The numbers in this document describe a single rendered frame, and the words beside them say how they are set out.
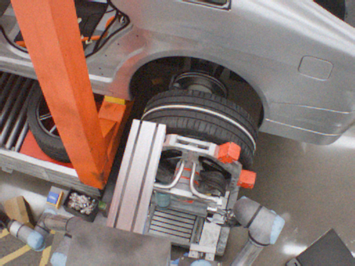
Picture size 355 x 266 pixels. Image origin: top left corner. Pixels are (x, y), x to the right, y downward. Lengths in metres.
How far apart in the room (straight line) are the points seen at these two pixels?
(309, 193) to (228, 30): 1.79
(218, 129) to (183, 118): 0.18
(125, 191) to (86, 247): 0.18
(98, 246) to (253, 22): 1.28
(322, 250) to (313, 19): 1.60
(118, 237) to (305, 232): 2.40
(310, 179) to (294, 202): 0.25
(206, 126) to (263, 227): 0.63
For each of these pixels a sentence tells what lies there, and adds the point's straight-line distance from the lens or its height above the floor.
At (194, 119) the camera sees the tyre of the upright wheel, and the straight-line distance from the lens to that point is 2.25.
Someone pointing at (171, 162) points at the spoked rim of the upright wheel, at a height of 0.65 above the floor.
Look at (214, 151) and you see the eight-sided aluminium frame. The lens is 2.23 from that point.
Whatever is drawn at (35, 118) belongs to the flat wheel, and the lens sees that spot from 3.15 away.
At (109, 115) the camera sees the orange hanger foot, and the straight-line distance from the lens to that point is 2.85.
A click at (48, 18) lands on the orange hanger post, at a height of 2.06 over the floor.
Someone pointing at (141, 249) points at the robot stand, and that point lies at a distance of 1.12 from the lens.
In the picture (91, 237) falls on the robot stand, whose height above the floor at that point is 2.03.
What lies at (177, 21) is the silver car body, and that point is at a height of 1.56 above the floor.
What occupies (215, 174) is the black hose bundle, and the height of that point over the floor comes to 1.04.
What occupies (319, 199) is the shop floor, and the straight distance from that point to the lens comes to 3.51.
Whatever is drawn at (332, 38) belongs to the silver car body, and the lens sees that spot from 2.07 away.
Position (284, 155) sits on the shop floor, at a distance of 3.57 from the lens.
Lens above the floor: 3.11
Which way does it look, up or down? 62 degrees down
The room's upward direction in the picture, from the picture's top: 3 degrees clockwise
